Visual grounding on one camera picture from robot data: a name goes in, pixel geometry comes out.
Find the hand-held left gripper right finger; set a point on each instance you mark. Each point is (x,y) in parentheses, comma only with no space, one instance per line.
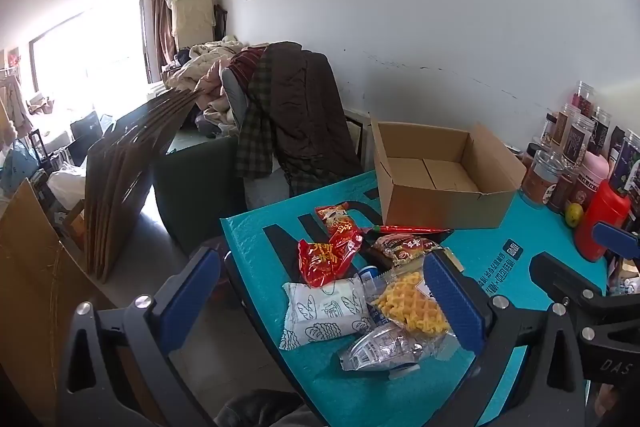
(452,302)

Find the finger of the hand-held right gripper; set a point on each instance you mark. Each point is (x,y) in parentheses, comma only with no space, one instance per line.
(555,274)
(617,239)

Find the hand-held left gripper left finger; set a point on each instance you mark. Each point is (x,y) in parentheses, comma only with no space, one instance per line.
(192,289)

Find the clear waffle packet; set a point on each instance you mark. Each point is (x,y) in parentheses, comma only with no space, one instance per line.
(405,307)

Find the brown bread packet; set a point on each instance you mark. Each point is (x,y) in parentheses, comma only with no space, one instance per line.
(405,248)

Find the red sausage stick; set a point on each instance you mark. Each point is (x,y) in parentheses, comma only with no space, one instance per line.
(405,229)

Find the silver clear snack packet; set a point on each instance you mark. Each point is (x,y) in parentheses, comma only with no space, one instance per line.
(380,349)

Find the blue white candy tube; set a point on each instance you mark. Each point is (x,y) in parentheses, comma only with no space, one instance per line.
(369,275)

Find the cardboard box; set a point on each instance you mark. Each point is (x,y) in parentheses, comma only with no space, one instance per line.
(450,207)

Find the white patterned bread packet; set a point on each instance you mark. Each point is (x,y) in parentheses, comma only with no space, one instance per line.
(325,312)

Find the red crinkled snack packet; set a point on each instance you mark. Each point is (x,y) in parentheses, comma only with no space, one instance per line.
(320,259)

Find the person's right hand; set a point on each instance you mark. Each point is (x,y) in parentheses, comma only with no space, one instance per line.
(607,399)

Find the red bottle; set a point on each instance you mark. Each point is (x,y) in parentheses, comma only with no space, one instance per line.
(600,222)

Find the yellow lemon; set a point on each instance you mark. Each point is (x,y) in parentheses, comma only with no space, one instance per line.
(574,213)

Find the teal bubble mat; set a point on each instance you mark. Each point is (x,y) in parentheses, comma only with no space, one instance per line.
(260,297)

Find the brown spice jar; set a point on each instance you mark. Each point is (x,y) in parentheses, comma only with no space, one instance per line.
(562,192)

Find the jar purple label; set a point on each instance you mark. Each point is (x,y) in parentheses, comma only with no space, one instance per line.
(629,167)

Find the pink bottle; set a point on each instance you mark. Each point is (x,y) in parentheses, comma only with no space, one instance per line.
(595,164)

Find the black pouch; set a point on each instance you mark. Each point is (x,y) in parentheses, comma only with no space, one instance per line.
(617,144)

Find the wide jar brown powder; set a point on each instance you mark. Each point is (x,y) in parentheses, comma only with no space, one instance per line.
(542,177)

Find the green sofa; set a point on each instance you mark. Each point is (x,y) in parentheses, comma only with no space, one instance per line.
(200,192)

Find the clear jar dark label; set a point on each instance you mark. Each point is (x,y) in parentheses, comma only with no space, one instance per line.
(577,139)

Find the clear jar dark contents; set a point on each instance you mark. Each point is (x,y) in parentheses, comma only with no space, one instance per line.
(601,122)

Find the red powder jar dark lid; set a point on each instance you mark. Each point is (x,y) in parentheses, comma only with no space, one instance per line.
(528,157)

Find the white printed cloth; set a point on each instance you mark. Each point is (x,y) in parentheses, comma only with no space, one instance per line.
(265,192)

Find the stack of flat cardboard sheets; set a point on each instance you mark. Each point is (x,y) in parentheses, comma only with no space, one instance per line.
(120,187)

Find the clear jar brown label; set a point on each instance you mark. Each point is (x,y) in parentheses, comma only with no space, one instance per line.
(565,124)

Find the small jar black lid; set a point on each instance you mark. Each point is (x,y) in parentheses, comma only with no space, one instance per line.
(547,129)

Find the person's dark clothing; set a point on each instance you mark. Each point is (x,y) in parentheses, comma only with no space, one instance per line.
(260,409)

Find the small red orange packet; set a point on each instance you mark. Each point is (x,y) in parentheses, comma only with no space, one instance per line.
(334,218)

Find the tall jar red label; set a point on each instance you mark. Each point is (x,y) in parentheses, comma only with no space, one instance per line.
(582,97)

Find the white plastic bag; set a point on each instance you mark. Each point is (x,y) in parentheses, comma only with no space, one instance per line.
(67,184)

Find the large cardboard sheet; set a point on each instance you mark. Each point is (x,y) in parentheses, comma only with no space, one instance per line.
(30,267)

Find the black suitcase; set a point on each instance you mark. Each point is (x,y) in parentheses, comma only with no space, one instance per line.
(42,157)

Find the brown quilted jacket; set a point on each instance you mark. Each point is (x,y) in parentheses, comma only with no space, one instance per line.
(300,107)

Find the pile of bedding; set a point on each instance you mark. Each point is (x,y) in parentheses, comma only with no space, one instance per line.
(200,72)

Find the red striped cloth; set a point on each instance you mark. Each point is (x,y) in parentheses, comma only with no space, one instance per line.
(245,59)

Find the brown curtain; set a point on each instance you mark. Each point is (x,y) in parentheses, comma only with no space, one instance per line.
(155,32)

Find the bright window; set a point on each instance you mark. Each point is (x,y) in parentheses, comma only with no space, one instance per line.
(85,52)

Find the cream quilted cloth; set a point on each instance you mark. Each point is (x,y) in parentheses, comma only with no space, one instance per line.
(192,19)

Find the leaning picture frame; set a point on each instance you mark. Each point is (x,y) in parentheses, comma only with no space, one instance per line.
(356,134)

